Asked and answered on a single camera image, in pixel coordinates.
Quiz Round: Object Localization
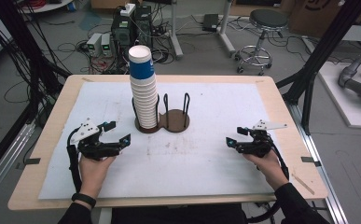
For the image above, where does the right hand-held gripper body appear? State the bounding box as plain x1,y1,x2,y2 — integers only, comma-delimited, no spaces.
237,119,288,159

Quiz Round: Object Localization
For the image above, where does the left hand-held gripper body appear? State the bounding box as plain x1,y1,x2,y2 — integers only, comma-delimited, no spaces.
69,118,122,161

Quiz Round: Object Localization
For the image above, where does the stack of paper cups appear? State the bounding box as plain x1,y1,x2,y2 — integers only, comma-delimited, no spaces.
128,45,160,130

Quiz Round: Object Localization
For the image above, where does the brown cup holder rack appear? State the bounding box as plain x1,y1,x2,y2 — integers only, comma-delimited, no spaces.
132,91,191,134

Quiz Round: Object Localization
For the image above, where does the person's left hand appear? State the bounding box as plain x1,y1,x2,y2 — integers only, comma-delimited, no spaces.
78,154,118,201

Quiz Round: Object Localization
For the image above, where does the person's right hand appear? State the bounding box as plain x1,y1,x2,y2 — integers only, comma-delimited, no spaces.
242,149,290,191

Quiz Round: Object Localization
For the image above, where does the wooden table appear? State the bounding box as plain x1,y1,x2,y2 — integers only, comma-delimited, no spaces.
7,74,329,212

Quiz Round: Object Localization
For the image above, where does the white foam mat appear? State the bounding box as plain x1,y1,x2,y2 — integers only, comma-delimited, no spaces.
37,81,278,201

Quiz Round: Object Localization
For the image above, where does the black wristband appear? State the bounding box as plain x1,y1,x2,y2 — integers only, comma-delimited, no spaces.
71,192,97,209

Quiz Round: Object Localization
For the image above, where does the black tape piece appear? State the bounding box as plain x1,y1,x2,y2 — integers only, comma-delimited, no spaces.
300,156,323,168
15,157,42,171

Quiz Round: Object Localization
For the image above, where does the grey power supply unit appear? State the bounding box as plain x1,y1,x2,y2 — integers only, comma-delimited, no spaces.
86,32,104,58
100,33,114,58

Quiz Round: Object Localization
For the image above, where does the white platform board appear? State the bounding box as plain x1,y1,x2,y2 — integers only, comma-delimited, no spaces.
317,61,361,130

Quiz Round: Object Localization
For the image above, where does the person's dark clothing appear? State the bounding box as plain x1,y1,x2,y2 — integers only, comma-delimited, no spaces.
110,203,248,224

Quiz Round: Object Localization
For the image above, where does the black computer tower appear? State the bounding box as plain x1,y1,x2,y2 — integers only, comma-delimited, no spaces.
110,4,154,61

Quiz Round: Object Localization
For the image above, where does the white desk leg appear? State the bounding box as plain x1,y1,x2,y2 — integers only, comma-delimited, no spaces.
168,0,185,61
216,0,237,58

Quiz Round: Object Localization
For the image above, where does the black round stool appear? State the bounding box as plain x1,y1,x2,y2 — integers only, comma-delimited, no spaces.
234,8,290,77

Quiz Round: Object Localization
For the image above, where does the black box on floor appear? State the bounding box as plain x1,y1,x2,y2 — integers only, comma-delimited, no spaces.
201,13,220,33

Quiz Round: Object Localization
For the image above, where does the white power strip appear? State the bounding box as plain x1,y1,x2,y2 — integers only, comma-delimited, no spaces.
119,3,137,18

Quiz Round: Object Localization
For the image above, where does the cardboard box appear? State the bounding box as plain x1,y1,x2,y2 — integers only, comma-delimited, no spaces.
287,0,357,40

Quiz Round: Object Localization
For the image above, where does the left hand-held gripper cable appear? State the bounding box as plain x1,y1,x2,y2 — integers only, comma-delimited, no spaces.
66,126,83,193

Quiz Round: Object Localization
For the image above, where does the hand-held gripper cable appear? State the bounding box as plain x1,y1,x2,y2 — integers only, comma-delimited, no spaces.
66,126,83,193
246,136,291,224

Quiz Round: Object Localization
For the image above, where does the right hand-held gripper cable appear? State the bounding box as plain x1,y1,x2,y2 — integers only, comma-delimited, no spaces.
246,136,291,224

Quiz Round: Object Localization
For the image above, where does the aluminium rail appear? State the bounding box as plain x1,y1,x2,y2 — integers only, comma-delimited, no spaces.
0,120,36,207
287,102,351,224

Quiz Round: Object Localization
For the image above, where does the black frame post with cables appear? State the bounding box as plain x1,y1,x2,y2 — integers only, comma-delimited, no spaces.
0,0,73,125

